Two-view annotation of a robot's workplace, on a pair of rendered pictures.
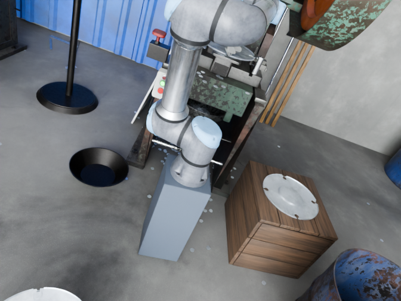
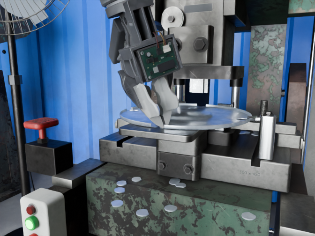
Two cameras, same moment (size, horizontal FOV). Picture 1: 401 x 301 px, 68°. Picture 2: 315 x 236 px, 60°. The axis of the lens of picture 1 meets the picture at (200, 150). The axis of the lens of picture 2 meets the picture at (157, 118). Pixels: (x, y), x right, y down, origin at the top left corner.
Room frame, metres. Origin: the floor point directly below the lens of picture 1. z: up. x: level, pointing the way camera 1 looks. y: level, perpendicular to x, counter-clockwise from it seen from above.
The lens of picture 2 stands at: (0.98, -0.19, 0.89)
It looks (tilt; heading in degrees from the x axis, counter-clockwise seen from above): 11 degrees down; 32
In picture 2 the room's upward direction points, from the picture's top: straight up
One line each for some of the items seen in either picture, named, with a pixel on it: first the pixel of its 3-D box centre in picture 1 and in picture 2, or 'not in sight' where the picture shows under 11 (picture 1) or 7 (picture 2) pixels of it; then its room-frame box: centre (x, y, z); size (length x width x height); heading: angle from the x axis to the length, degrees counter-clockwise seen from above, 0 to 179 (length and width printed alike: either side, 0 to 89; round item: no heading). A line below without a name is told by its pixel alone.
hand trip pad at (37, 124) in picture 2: (157, 39); (42, 135); (1.39, 0.39, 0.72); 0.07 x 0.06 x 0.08; 8
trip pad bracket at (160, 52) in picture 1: (156, 61); (51, 176); (1.39, 0.37, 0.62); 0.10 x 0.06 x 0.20; 98
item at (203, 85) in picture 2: not in sight; (199, 85); (1.65, 0.09, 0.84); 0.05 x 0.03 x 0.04; 98
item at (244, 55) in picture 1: (228, 46); (183, 113); (1.53, 0.08, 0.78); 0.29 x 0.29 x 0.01
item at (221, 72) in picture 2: not in sight; (201, 76); (1.66, 0.10, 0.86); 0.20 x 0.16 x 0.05; 98
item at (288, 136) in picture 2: (255, 56); (266, 121); (1.68, -0.07, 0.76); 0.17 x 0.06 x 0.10; 98
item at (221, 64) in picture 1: (222, 61); (176, 147); (1.48, 0.07, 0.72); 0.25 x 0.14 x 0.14; 8
